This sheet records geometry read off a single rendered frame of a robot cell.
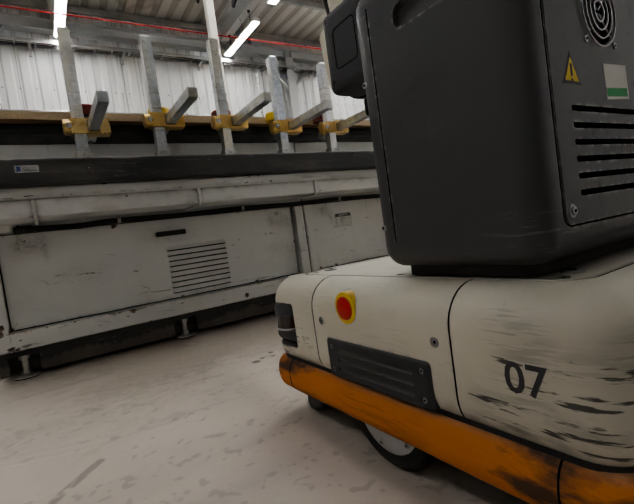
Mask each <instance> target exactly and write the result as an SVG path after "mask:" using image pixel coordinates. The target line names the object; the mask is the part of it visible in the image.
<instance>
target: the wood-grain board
mask: <svg viewBox="0 0 634 504"><path fill-rule="evenodd" d="M142 117H143V114H109V113H105V118H108V119H109V122H110V125H143V120H142ZM211 117H212V116H184V121H185V126H211ZM69 118H71V116H70V112H35V111H0V123H8V124H62V119H69ZM247 121H248V127H269V123H267V122H266V118H257V117H250V118H249V119H247ZM318 127H319V125H315V124H313V120H311V121H309V122H308V123H306V124H304V125H302V128H318ZM348 128H370V129H371V126H370V121H368V120H363V121H361V122H359V123H357V124H355V125H353V126H350V127H348Z"/></svg>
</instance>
